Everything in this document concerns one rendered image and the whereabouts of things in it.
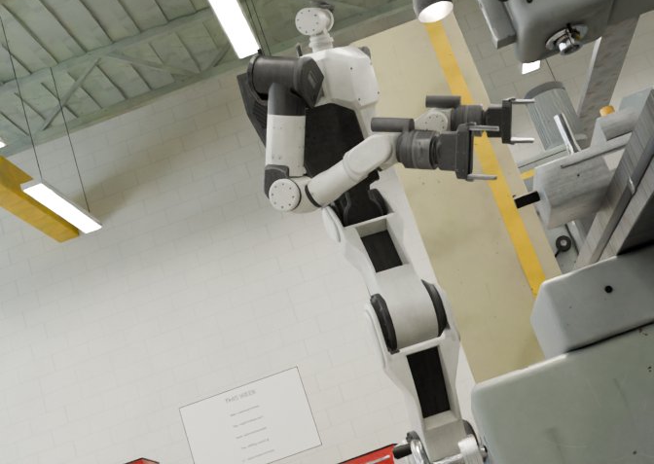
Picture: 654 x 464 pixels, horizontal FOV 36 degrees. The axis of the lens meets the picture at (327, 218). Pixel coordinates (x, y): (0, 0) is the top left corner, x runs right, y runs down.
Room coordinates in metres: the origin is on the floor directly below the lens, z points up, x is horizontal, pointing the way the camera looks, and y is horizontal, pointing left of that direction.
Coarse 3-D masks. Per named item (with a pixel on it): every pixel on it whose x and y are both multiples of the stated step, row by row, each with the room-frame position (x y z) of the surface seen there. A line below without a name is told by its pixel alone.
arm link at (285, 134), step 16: (272, 128) 2.17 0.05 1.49; (288, 128) 2.16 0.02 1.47; (304, 128) 2.20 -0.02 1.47; (272, 144) 2.18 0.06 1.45; (288, 144) 2.18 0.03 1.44; (304, 144) 2.22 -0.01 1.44; (272, 160) 2.20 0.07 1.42; (288, 160) 2.19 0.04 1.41; (272, 176) 2.20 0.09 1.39; (288, 176) 2.21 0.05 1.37; (272, 192) 2.20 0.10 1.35; (288, 192) 2.19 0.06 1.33; (288, 208) 2.21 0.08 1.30
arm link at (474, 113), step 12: (468, 108) 2.53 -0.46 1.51; (480, 108) 2.53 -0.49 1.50; (492, 108) 2.52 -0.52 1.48; (504, 108) 2.51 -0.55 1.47; (468, 120) 2.53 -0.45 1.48; (480, 120) 2.52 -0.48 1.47; (492, 120) 2.54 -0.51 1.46; (504, 120) 2.53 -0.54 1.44; (480, 132) 2.55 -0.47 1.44; (492, 132) 2.56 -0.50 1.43; (504, 132) 2.55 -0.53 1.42
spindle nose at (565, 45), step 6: (576, 30) 1.78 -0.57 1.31; (564, 36) 1.77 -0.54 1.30; (558, 42) 1.78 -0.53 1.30; (564, 42) 1.77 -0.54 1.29; (570, 42) 1.77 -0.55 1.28; (576, 42) 1.77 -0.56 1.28; (582, 42) 1.78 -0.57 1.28; (558, 48) 1.79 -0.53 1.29; (564, 48) 1.78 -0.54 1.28; (570, 48) 1.81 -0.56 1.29; (576, 48) 1.80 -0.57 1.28; (564, 54) 1.81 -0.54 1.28
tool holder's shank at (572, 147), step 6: (558, 120) 2.23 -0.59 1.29; (564, 120) 2.22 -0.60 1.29; (558, 126) 2.23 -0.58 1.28; (564, 126) 2.22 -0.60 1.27; (564, 132) 2.22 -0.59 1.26; (570, 132) 2.23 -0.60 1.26; (564, 138) 2.23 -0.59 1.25; (570, 138) 2.22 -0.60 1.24; (570, 144) 2.22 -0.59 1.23; (576, 144) 2.22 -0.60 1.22; (570, 150) 2.22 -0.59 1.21; (576, 150) 2.22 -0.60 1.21
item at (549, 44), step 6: (576, 24) 1.75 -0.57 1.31; (582, 24) 1.76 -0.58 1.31; (558, 30) 1.76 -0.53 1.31; (564, 30) 1.75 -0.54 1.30; (582, 30) 1.78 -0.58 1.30; (552, 36) 1.77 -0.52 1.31; (558, 36) 1.77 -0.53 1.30; (582, 36) 1.81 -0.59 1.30; (546, 42) 1.78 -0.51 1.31; (552, 42) 1.79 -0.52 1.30; (546, 48) 1.81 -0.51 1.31; (552, 48) 1.82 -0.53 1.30
